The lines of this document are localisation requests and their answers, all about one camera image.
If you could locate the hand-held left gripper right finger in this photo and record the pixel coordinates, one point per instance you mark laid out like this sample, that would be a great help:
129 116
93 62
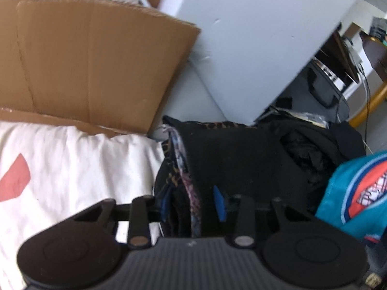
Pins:
220 204

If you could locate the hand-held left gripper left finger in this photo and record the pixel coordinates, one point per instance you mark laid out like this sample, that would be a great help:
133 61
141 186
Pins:
163 210

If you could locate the black garment with bear-print lining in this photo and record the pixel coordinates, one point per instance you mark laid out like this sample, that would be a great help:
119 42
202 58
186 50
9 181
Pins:
235 163

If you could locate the cream bear-print bedsheet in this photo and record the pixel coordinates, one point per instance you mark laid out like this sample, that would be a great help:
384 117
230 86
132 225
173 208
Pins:
75 163

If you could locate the black crumpled garment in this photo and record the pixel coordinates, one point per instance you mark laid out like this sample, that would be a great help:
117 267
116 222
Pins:
317 157

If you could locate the teal printed garment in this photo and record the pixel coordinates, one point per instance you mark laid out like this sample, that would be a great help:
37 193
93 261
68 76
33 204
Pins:
338 193

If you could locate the black glossy appliance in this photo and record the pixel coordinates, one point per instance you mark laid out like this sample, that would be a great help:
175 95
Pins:
320 87

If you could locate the large brown cardboard box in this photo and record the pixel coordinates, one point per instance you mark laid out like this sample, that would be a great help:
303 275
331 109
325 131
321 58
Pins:
90 60

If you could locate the dark brown desk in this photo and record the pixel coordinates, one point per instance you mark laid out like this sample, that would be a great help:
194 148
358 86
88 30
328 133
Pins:
376 54

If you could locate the curved wooden frame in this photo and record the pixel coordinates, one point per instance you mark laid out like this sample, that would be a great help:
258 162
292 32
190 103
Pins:
370 107

